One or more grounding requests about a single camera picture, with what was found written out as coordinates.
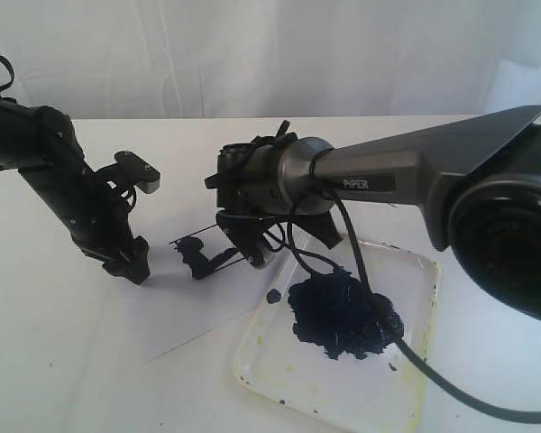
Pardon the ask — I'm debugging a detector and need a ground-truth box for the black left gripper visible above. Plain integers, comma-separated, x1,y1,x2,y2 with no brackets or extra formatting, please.
18,152,151,285

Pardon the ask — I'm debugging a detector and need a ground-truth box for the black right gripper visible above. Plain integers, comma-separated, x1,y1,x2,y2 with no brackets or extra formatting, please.
205,133,341,249

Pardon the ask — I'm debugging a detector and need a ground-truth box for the white paper with drawn square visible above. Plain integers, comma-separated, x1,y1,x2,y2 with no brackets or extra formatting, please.
103,169,316,363

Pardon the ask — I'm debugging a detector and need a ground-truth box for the black paintbrush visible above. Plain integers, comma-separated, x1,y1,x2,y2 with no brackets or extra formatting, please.
188,247,238,280

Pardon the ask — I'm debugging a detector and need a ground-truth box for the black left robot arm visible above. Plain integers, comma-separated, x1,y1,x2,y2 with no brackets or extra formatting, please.
0,100,160,284

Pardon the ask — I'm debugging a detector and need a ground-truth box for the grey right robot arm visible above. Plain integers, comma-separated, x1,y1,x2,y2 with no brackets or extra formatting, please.
205,106,541,321

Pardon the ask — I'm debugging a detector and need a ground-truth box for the clear plastic paint tray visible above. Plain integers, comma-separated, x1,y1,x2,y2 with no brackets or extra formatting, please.
234,241,440,432

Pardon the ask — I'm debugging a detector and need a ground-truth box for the white curtain backdrop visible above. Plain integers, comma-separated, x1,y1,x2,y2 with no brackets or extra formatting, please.
0,1,541,119

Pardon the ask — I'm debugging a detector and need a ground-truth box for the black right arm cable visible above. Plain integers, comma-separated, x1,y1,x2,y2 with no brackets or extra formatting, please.
286,148,541,427

